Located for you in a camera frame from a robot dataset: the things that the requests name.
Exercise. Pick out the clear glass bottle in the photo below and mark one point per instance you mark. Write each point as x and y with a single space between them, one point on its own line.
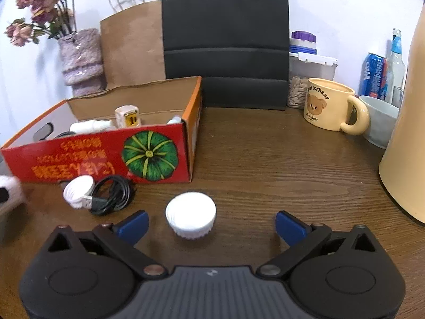
396 63

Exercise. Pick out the blue drink can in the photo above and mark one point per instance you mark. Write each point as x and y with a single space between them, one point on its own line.
373 76

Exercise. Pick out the mottled purple vase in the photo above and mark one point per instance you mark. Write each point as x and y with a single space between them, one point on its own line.
81 59

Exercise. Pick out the small white ribbed cap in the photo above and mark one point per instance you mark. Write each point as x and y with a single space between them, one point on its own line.
78 189

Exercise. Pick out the small clear glass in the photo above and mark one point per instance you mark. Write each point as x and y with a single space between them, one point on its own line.
397 96

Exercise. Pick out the purple lidded jar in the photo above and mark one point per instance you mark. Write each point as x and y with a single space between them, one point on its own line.
302 41

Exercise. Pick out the dried pink roses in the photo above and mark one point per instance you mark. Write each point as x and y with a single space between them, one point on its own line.
40 3

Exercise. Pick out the large white ribbed cap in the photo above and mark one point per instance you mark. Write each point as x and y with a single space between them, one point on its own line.
191 214

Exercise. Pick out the orange cardboard box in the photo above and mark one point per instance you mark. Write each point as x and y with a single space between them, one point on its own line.
83 159

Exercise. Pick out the black paper bag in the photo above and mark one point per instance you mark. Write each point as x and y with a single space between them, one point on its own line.
225 40

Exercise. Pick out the clear plastic seed container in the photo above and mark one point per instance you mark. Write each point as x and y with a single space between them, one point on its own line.
298 86

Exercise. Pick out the white cube charger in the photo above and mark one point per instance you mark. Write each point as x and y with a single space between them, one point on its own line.
128 116

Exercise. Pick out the cream bear mug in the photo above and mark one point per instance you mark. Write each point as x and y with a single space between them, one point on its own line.
325 106

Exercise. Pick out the white tube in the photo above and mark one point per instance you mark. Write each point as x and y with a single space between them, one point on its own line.
89 126

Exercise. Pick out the white and black object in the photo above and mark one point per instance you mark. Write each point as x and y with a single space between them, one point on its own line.
11 187

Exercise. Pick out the cream kettle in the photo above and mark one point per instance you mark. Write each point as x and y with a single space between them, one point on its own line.
410 139

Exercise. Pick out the brown paper bag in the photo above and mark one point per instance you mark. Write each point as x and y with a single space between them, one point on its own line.
132 50

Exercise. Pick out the pale blue bowl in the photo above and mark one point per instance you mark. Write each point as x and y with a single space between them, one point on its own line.
378 123

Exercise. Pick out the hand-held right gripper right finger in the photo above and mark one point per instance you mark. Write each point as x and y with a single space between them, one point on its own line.
290 229

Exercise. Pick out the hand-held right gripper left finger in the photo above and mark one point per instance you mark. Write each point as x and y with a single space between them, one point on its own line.
134 227

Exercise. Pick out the small white plug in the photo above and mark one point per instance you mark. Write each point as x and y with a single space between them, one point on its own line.
174 120

